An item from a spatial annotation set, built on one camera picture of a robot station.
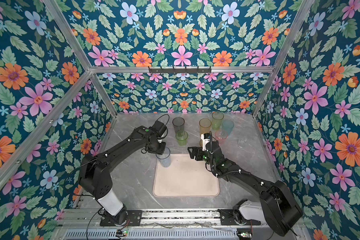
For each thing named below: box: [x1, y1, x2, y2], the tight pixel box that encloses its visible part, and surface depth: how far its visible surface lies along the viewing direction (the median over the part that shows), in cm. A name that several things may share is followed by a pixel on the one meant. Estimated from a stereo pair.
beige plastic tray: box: [153, 153, 220, 197], surface depth 87 cm
